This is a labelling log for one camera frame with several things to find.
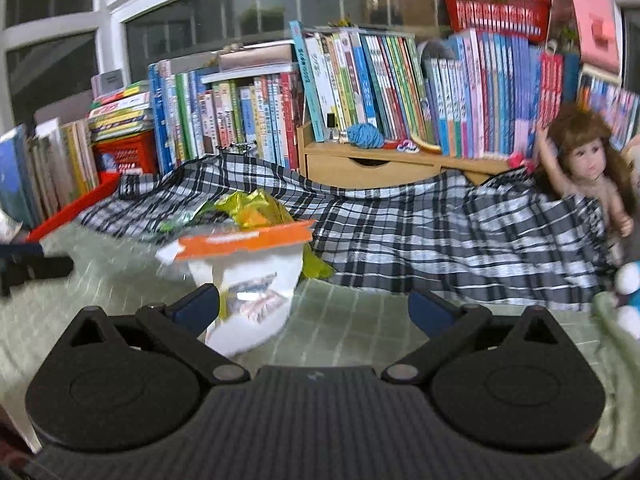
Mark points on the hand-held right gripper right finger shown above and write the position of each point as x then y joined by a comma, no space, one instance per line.
425,310

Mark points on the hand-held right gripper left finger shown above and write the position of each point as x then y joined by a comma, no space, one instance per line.
197,305

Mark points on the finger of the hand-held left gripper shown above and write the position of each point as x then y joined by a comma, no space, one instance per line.
35,267

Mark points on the white and orange snack bag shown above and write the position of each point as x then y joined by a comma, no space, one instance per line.
255,270

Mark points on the yellow-green foil wrapper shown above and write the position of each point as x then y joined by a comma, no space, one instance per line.
250,210

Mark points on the glossy magazine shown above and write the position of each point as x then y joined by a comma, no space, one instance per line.
9,225

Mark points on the black and white plaid blanket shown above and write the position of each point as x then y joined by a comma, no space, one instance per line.
425,240

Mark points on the green striped bedsheet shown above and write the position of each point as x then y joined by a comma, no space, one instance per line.
350,320

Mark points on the clear greenish plastic wrapper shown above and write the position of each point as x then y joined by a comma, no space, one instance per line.
187,220

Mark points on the row of large picture books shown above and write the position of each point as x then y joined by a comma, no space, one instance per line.
45,170

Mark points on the red plastic crate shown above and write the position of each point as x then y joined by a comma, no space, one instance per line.
127,155

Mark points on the wooden desk organizer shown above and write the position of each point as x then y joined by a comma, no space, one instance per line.
380,170

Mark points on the small striped toy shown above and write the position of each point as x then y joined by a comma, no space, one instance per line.
407,146

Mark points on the pink hair bow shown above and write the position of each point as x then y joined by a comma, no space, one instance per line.
520,161

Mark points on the stack of flat books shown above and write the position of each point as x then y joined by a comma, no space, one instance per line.
120,110

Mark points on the blue yarn ball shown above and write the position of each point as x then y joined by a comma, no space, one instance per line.
365,136

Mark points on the row of short colourful books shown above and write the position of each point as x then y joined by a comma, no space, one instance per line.
225,115

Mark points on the grey small box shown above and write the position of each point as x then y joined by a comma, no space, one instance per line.
107,82

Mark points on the small dark-capped bottle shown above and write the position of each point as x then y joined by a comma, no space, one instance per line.
330,127

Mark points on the blue cat plush toy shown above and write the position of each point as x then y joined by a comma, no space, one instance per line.
629,285

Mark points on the green cloth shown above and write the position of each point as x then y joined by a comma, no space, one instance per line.
617,385

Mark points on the brown-haired doll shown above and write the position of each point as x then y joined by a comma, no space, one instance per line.
585,160

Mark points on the beige flat box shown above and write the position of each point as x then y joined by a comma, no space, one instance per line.
255,57

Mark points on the row of small books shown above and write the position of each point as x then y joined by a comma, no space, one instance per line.
607,105

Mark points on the red plastic basket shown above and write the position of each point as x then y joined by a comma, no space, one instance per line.
497,12

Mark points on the pink box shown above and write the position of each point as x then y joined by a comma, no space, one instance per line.
595,15

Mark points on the red bed rail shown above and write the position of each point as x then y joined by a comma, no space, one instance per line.
75,205

